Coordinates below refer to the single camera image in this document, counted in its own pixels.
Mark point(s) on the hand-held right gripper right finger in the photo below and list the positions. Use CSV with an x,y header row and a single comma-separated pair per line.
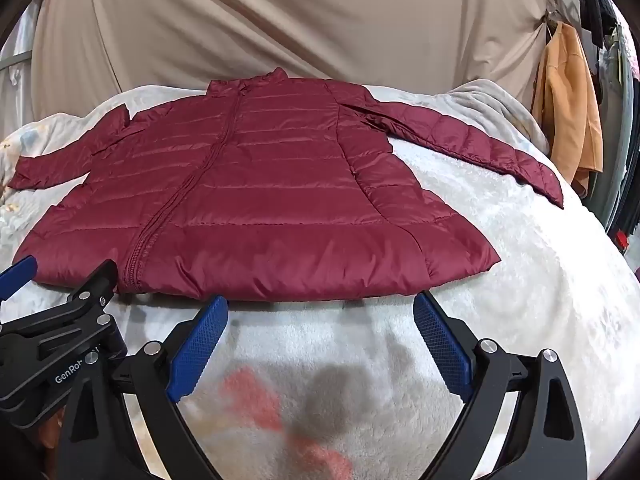
x,y
442,345

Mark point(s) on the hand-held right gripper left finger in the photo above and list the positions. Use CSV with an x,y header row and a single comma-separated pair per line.
x,y
200,345

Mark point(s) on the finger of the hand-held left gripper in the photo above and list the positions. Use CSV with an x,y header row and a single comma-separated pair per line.
x,y
92,285
20,269

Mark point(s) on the maroon puffer jacket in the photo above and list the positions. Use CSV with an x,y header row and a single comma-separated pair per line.
x,y
250,185

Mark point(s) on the floral fleece blanket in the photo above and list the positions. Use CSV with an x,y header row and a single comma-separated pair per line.
x,y
500,285

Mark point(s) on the clear plastic sheet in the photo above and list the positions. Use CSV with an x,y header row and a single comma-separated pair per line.
x,y
17,75

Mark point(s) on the small red object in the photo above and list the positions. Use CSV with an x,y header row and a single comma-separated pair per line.
x,y
622,238

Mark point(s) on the grey hanging garment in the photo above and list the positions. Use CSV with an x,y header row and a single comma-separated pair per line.
x,y
622,160

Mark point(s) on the orange hanging garment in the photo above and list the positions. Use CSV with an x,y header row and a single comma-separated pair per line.
x,y
565,100

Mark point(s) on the beige backdrop curtain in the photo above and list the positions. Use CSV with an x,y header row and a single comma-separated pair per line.
x,y
300,20

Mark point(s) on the black hanging garment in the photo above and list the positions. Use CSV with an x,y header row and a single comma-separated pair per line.
x,y
600,10

